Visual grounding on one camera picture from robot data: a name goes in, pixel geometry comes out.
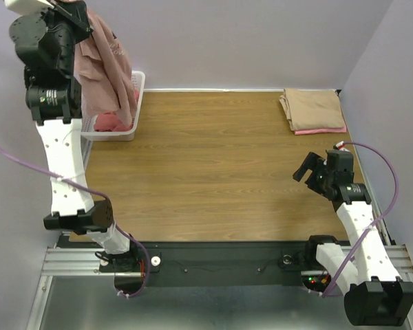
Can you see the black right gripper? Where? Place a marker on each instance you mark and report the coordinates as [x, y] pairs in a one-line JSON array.
[[316, 174]]

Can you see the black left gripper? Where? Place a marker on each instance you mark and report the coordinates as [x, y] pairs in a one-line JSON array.
[[74, 13]]

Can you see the pink printed t shirt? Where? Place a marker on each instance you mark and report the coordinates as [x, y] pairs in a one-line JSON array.
[[102, 65]]

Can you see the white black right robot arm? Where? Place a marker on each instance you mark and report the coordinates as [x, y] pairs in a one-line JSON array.
[[374, 294]]

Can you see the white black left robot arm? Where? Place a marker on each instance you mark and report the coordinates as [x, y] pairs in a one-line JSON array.
[[44, 37]]

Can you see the folded pink t shirt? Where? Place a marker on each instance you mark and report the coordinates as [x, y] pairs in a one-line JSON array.
[[323, 131]]

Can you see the folded beige t shirt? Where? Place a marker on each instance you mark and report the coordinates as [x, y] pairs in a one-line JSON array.
[[312, 110]]

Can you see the silver round knob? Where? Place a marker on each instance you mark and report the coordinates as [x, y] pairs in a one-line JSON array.
[[287, 260]]

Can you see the crumpled red t shirt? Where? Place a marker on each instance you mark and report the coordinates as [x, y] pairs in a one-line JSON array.
[[108, 120]]

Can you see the white plastic basket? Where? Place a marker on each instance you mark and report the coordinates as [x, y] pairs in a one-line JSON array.
[[90, 133]]

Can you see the circuit board with leds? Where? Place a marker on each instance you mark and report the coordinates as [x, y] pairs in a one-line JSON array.
[[316, 282]]

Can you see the white round knob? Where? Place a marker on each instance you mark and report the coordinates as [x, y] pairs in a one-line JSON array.
[[155, 261]]

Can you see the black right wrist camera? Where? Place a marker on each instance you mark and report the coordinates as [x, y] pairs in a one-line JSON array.
[[339, 161]]

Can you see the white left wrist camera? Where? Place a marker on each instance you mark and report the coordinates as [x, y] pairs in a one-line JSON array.
[[24, 7]]

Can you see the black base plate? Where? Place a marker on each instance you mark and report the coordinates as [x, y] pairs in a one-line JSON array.
[[209, 264]]

